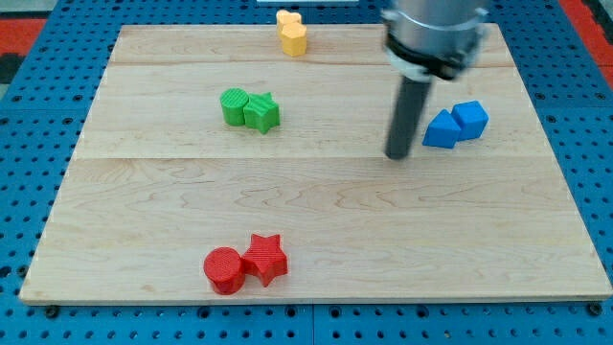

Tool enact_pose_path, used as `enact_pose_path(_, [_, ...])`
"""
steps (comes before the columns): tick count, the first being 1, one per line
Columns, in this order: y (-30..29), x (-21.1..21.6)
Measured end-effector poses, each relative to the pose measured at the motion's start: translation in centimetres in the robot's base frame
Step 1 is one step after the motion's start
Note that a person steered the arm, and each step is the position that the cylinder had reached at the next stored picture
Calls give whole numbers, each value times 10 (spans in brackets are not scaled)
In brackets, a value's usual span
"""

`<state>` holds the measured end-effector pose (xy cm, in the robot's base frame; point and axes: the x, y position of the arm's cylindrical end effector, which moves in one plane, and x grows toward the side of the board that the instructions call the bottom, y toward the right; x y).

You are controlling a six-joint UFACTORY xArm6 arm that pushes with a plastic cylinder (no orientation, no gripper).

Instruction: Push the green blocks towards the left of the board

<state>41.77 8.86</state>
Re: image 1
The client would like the yellow heart block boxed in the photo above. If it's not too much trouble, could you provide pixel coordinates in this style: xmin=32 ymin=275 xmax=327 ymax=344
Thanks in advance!
xmin=276 ymin=10 xmax=302 ymax=34

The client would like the red star block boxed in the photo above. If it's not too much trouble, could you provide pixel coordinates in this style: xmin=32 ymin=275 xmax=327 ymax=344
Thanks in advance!
xmin=241 ymin=234 xmax=288 ymax=287

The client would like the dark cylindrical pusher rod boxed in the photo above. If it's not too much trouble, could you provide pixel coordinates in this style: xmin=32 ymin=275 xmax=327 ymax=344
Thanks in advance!
xmin=385 ymin=77 xmax=431 ymax=160

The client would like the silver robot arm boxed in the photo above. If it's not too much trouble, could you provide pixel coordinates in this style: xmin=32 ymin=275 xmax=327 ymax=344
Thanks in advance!
xmin=381 ymin=0 xmax=489 ymax=83

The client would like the blue triangle block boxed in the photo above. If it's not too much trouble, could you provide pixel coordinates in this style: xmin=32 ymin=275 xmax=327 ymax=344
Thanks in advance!
xmin=422 ymin=109 xmax=462 ymax=149

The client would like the green cylinder block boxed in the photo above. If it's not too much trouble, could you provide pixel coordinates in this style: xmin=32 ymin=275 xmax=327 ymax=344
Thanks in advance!
xmin=219 ymin=88 xmax=249 ymax=127

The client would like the blue cube block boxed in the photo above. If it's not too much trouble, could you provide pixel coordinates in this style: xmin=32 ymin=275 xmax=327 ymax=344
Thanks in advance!
xmin=451 ymin=101 xmax=489 ymax=141

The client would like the yellow hexagon block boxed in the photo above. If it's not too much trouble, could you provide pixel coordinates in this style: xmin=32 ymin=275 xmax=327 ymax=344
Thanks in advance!
xmin=281 ymin=22 xmax=307 ymax=57

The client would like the green star block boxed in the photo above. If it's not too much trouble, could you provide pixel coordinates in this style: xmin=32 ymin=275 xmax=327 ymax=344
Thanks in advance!
xmin=243 ymin=92 xmax=281 ymax=134

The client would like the red cylinder block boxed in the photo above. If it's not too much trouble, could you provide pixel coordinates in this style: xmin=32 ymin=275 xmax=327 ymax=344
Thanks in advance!
xmin=203 ymin=247 xmax=245 ymax=295

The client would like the wooden board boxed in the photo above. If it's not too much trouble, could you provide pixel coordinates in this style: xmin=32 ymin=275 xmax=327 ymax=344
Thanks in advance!
xmin=19 ymin=24 xmax=612 ymax=306

